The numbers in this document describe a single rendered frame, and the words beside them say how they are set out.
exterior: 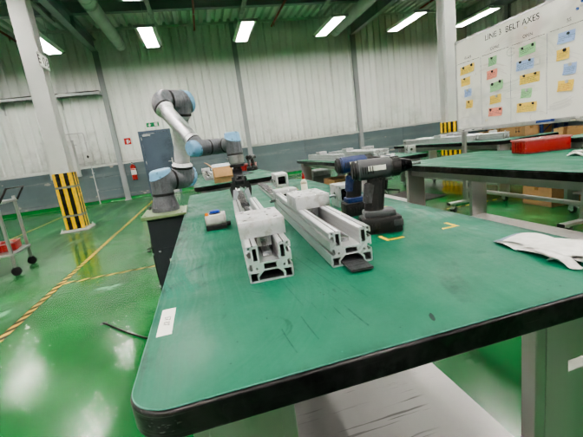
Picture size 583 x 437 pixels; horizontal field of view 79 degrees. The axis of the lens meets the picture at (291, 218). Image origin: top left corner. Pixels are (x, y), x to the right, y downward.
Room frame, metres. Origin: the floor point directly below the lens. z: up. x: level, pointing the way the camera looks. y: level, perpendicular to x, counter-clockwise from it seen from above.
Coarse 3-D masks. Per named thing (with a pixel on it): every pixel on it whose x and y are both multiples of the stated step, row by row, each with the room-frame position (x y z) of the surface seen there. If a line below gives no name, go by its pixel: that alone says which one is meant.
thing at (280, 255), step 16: (240, 208) 1.27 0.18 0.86; (256, 208) 1.23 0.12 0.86; (272, 240) 0.83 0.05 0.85; (288, 240) 0.75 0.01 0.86; (256, 256) 0.76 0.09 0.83; (272, 256) 0.77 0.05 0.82; (288, 256) 0.75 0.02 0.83; (256, 272) 0.74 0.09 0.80; (272, 272) 0.77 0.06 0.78; (288, 272) 0.76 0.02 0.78
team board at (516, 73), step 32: (576, 0) 2.93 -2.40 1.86; (480, 32) 3.88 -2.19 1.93; (512, 32) 3.51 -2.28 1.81; (544, 32) 3.19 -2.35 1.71; (576, 32) 2.93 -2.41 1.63; (480, 64) 3.90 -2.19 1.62; (512, 64) 3.51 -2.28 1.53; (544, 64) 3.19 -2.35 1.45; (576, 64) 2.92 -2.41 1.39; (480, 96) 3.90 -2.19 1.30; (512, 96) 3.51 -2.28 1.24; (544, 96) 3.18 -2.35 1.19; (576, 96) 2.91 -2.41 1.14; (480, 128) 3.85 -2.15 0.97; (576, 224) 2.80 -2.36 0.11
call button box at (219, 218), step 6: (210, 216) 1.35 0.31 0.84; (216, 216) 1.35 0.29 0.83; (222, 216) 1.36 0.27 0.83; (210, 222) 1.35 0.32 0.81; (216, 222) 1.35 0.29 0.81; (222, 222) 1.36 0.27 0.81; (228, 222) 1.39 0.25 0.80; (210, 228) 1.35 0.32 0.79; (216, 228) 1.35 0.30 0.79; (222, 228) 1.35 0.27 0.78
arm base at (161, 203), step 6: (156, 198) 1.92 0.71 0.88; (162, 198) 1.91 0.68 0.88; (168, 198) 1.93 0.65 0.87; (174, 198) 1.96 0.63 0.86; (156, 204) 1.91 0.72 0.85; (162, 204) 1.91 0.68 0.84; (168, 204) 1.91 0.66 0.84; (174, 204) 1.95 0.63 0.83; (156, 210) 1.90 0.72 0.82; (162, 210) 1.90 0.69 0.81; (168, 210) 1.91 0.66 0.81; (174, 210) 1.93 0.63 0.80
